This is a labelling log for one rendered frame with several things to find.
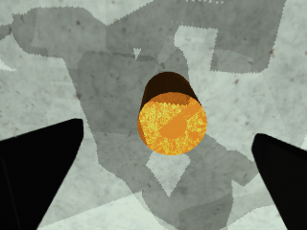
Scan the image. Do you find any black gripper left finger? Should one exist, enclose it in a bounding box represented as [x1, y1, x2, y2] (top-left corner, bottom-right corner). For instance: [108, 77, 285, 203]
[0, 118, 83, 230]

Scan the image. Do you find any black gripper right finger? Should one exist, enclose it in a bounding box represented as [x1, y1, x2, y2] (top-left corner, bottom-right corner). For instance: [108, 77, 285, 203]
[251, 133, 307, 230]

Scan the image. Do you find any orange knob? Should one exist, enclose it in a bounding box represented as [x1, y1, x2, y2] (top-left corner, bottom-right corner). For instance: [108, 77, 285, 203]
[137, 72, 207, 155]

